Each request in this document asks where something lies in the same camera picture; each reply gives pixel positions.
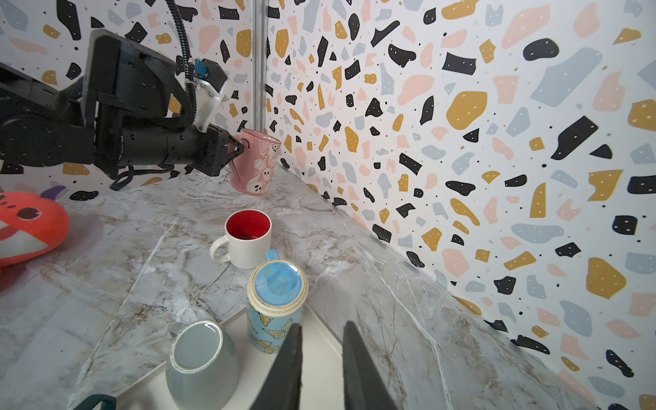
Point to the aluminium corner post left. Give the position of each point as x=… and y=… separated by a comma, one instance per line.
x=259, y=56

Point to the red shark plush toy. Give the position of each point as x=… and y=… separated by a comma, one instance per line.
x=31, y=225

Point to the blue glazed mug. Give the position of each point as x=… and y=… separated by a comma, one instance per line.
x=277, y=292

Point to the grey frosted cup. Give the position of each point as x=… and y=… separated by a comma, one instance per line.
x=202, y=367

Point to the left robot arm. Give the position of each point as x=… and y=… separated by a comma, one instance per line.
x=127, y=110

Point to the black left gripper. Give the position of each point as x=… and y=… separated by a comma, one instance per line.
x=218, y=149

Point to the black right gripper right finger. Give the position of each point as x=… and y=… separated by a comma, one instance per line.
x=363, y=387

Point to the pink mug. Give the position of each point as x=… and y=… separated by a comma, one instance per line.
x=253, y=170

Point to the white mug red inside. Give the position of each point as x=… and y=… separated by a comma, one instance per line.
x=247, y=239

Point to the beige rectangular tray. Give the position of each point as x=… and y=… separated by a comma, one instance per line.
x=322, y=372

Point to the dark green mug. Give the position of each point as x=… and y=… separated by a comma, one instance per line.
x=97, y=401

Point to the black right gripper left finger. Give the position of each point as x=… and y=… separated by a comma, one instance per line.
x=283, y=385

